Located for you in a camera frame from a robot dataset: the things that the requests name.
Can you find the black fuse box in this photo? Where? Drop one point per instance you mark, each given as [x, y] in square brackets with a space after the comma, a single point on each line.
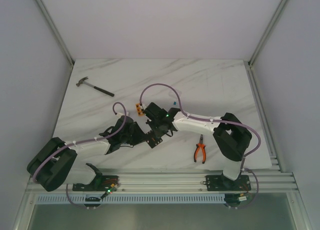
[152, 140]

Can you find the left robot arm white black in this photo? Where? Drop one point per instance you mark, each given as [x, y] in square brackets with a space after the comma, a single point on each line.
[59, 163]

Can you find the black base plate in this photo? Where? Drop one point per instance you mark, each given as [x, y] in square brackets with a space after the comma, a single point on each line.
[99, 184]
[222, 183]

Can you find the orange terminal block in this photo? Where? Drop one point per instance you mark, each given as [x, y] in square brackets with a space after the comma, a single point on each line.
[140, 109]

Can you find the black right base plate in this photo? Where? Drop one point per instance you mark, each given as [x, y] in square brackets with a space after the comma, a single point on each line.
[222, 183]

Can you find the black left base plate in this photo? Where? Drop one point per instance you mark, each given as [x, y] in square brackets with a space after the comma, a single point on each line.
[99, 184]

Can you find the white slotted cable duct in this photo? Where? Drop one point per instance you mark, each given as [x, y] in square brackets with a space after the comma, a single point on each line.
[55, 199]

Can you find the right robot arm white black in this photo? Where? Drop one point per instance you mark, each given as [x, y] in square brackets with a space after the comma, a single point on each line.
[231, 137]

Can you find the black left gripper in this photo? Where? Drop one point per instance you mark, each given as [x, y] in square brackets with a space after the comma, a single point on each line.
[136, 134]

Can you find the aluminium rail frame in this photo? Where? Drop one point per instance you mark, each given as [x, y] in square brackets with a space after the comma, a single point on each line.
[192, 181]

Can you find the claw hammer black handle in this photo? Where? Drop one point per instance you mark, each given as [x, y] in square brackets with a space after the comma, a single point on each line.
[84, 81]

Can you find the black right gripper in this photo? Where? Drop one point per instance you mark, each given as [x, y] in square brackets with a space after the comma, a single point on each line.
[150, 123]

